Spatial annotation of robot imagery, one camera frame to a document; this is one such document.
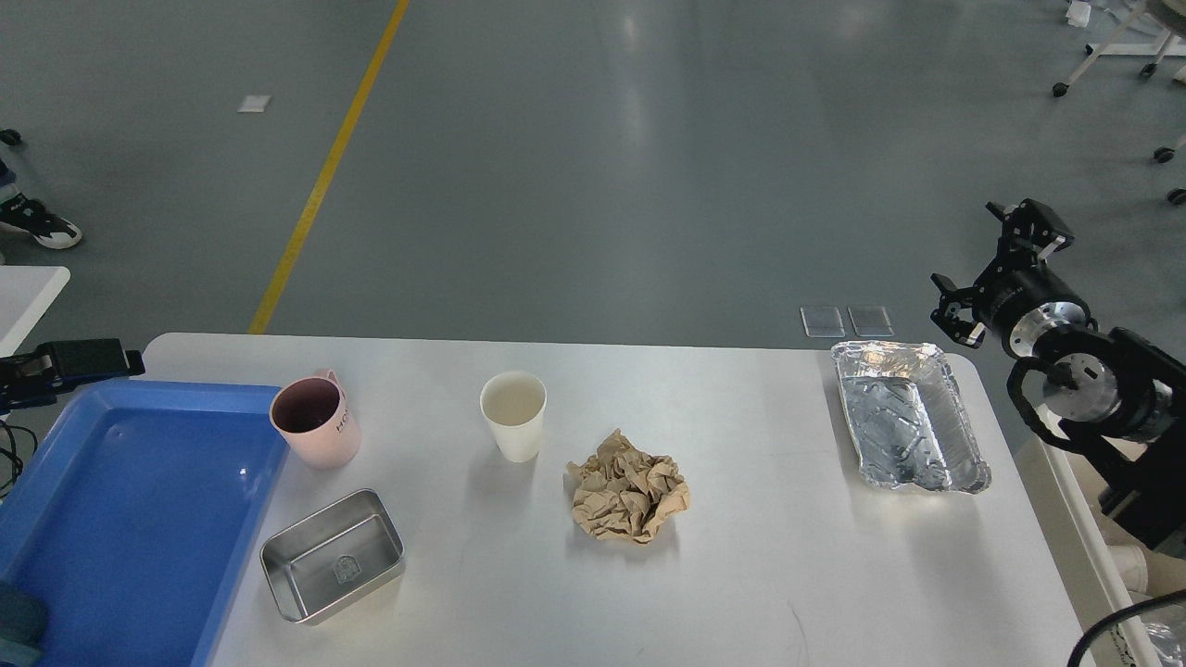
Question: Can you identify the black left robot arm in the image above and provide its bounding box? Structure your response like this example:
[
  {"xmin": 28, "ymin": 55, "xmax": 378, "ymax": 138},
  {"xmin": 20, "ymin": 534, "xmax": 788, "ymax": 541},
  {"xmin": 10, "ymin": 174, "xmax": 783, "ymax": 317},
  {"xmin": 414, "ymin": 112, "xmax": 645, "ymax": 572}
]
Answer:
[{"xmin": 1, "ymin": 338, "xmax": 145, "ymax": 415}]

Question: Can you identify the stainless steel rectangular container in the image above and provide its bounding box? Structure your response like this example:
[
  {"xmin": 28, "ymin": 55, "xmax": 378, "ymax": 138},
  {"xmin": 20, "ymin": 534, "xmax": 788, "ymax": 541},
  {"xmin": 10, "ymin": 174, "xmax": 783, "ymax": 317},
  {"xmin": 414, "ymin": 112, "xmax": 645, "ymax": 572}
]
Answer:
[{"xmin": 259, "ymin": 488, "xmax": 407, "ymax": 625}]

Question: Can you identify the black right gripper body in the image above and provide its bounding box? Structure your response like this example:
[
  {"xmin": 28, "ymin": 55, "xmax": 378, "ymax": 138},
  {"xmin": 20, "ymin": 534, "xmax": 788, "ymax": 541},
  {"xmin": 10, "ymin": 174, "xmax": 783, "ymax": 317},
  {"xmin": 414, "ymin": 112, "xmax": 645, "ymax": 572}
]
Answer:
[{"xmin": 973, "ymin": 263, "xmax": 1092, "ymax": 358}]

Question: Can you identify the clear floor plate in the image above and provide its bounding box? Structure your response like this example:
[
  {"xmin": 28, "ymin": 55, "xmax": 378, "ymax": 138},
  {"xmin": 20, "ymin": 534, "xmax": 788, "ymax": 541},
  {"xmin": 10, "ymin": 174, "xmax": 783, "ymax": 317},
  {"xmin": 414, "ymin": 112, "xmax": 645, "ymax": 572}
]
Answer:
[
  {"xmin": 847, "ymin": 307, "xmax": 895, "ymax": 338},
  {"xmin": 801, "ymin": 307, "xmax": 846, "ymax": 338}
]

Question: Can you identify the white paper cup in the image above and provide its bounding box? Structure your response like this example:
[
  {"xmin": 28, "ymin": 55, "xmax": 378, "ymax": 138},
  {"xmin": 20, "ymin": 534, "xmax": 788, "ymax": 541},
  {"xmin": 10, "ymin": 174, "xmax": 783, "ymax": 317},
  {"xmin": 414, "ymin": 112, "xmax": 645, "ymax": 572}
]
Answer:
[{"xmin": 479, "ymin": 371, "xmax": 548, "ymax": 463}]

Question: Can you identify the seated person in dark clothes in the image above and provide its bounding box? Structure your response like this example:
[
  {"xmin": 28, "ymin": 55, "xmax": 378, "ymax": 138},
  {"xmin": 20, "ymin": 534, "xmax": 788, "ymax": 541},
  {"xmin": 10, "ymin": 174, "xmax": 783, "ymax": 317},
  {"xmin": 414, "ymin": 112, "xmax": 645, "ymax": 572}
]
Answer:
[{"xmin": 1, "ymin": 161, "xmax": 83, "ymax": 252}]

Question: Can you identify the white paper scrap on floor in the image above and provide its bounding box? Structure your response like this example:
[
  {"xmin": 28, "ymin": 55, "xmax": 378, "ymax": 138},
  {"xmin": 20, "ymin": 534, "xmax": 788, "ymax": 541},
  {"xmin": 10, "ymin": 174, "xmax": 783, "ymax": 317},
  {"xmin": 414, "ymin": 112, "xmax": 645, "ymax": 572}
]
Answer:
[{"xmin": 236, "ymin": 94, "xmax": 272, "ymax": 114}]

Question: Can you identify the blue plastic tray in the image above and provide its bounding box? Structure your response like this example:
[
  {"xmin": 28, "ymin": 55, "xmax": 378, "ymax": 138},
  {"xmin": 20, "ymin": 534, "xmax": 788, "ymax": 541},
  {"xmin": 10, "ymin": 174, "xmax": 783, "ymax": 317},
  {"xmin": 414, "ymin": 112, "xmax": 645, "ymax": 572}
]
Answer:
[{"xmin": 1, "ymin": 380, "xmax": 288, "ymax": 666}]

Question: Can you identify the crumpled brown paper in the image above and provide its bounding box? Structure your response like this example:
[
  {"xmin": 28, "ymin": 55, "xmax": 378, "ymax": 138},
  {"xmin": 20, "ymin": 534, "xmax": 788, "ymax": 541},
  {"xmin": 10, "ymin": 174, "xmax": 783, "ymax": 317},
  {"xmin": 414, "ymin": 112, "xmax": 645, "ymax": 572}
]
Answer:
[{"xmin": 566, "ymin": 428, "xmax": 691, "ymax": 546}]

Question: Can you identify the black cable bottom right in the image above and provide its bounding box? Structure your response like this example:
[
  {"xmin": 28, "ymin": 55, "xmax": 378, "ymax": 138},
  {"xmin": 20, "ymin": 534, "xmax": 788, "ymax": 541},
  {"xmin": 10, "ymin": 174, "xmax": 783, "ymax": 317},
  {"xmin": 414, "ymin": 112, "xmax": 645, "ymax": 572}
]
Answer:
[{"xmin": 1066, "ymin": 587, "xmax": 1186, "ymax": 667}]

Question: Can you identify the white wheeled cart frame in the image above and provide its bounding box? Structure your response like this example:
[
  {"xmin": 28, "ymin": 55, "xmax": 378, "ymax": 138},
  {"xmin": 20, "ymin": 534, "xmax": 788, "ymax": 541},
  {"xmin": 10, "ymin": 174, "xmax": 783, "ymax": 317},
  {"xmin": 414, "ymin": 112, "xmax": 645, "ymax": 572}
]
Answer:
[{"xmin": 1052, "ymin": 0, "xmax": 1186, "ymax": 99}]

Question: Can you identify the clear floor plate left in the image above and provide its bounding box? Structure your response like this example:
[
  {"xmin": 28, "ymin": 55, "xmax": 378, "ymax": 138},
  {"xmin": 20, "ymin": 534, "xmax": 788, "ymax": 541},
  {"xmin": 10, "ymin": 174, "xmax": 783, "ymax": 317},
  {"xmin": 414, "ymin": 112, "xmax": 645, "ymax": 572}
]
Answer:
[{"xmin": 801, "ymin": 307, "xmax": 846, "ymax": 338}]

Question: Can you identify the white side table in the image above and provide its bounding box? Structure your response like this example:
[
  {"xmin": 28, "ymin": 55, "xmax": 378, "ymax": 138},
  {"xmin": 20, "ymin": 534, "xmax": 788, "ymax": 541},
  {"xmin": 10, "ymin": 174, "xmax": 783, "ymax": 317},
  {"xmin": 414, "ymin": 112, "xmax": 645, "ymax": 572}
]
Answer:
[{"xmin": 1, "ymin": 265, "xmax": 71, "ymax": 358}]

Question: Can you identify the clear floor plate right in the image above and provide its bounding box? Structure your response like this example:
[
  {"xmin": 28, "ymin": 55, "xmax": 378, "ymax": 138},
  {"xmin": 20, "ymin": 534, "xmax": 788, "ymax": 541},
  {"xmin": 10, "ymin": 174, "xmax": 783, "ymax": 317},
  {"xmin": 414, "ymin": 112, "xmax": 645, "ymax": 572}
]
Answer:
[{"xmin": 847, "ymin": 307, "xmax": 895, "ymax": 338}]

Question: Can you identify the aluminium foil tray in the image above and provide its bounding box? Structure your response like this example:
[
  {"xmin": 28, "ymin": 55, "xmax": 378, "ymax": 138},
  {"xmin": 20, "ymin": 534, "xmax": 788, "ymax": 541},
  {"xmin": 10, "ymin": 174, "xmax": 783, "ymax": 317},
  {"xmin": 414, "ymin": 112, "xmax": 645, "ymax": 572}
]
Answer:
[{"xmin": 829, "ymin": 339, "xmax": 991, "ymax": 495}]

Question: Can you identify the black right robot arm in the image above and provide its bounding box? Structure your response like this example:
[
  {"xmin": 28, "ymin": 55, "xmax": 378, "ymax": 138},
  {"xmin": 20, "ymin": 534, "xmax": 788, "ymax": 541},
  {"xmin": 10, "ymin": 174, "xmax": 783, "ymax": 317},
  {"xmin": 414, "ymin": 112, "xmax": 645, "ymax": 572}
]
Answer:
[{"xmin": 930, "ymin": 198, "xmax": 1185, "ymax": 559}]

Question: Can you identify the pink mug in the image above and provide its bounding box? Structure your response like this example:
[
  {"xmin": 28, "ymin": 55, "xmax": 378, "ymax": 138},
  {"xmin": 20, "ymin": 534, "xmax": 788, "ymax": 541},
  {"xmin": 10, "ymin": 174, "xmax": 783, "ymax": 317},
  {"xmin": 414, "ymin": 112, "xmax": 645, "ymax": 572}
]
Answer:
[{"xmin": 270, "ymin": 369, "xmax": 361, "ymax": 470}]

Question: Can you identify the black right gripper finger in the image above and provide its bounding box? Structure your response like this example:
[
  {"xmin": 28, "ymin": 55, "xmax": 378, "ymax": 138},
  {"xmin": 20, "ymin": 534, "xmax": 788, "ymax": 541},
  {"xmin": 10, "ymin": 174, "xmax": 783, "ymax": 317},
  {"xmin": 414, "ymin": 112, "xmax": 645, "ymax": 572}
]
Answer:
[
  {"xmin": 930, "ymin": 273, "xmax": 986, "ymax": 349},
  {"xmin": 986, "ymin": 198, "xmax": 1076, "ymax": 269}
]

